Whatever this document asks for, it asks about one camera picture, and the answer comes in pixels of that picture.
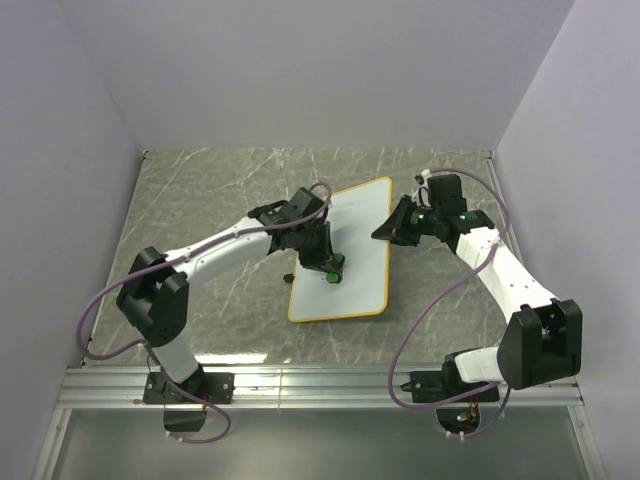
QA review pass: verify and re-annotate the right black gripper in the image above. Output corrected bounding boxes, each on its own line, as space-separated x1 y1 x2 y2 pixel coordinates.
371 195 440 248

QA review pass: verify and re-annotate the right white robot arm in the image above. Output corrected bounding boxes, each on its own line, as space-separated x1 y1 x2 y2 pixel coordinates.
371 167 583 400

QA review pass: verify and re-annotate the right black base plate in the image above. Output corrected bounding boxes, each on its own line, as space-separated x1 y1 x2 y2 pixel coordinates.
400 369 500 404

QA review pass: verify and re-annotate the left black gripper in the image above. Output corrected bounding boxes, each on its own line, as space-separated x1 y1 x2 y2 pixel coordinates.
294 222 339 276

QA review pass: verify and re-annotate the aluminium mounting rail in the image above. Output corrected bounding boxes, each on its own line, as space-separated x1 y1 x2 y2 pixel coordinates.
54 364 584 412

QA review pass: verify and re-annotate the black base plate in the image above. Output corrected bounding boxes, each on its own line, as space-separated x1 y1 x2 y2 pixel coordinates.
142 372 235 405
400 369 500 404

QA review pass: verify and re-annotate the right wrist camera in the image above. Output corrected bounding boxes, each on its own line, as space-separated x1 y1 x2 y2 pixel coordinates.
412 169 432 207

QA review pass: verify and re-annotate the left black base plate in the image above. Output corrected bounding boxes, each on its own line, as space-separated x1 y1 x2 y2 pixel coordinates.
142 372 235 405

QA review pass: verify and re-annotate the green whiteboard eraser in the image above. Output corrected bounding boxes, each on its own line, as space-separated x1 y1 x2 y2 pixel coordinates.
325 253 346 284

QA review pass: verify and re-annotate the yellow framed whiteboard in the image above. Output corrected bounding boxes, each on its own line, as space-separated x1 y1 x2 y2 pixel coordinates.
288 176 393 323

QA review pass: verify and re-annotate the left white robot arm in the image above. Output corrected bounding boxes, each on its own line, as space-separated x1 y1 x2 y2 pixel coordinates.
116 187 345 402

